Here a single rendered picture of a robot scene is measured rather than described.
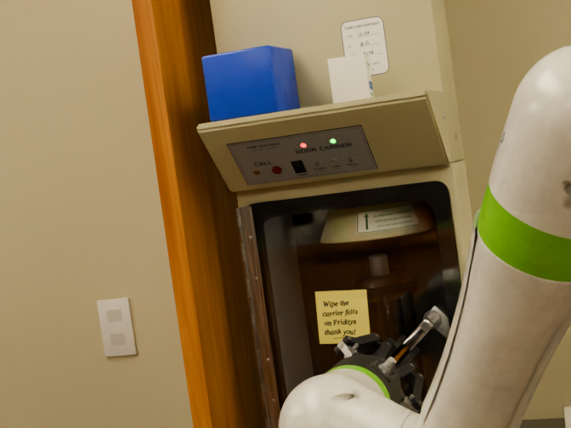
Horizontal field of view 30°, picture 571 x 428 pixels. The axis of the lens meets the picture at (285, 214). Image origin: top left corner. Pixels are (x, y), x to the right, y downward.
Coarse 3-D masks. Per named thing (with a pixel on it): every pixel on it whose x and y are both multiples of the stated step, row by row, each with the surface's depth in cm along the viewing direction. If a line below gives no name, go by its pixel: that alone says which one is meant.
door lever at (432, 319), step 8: (432, 312) 147; (424, 320) 143; (432, 320) 145; (440, 320) 147; (416, 328) 143; (424, 328) 142; (432, 328) 147; (408, 336) 144; (416, 336) 143; (424, 336) 143; (408, 344) 143; (416, 344) 143; (400, 352) 144; (408, 352) 144; (400, 360) 144
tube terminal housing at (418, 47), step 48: (240, 0) 153; (288, 0) 151; (336, 0) 149; (384, 0) 146; (432, 0) 146; (240, 48) 154; (336, 48) 149; (432, 48) 145; (240, 192) 156; (288, 192) 153; (336, 192) 151
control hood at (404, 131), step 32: (384, 96) 136; (416, 96) 135; (224, 128) 143; (256, 128) 143; (288, 128) 142; (320, 128) 141; (384, 128) 140; (416, 128) 139; (224, 160) 148; (384, 160) 144; (416, 160) 144; (448, 160) 143
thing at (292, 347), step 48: (384, 192) 148; (432, 192) 146; (288, 240) 153; (336, 240) 151; (384, 240) 148; (432, 240) 146; (288, 288) 154; (336, 288) 151; (384, 288) 149; (432, 288) 147; (288, 336) 154; (384, 336) 150; (432, 336) 147; (288, 384) 155
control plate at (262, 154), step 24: (240, 144) 145; (264, 144) 145; (288, 144) 144; (312, 144) 144; (336, 144) 143; (360, 144) 142; (240, 168) 149; (264, 168) 148; (288, 168) 148; (312, 168) 147; (336, 168) 147; (360, 168) 146
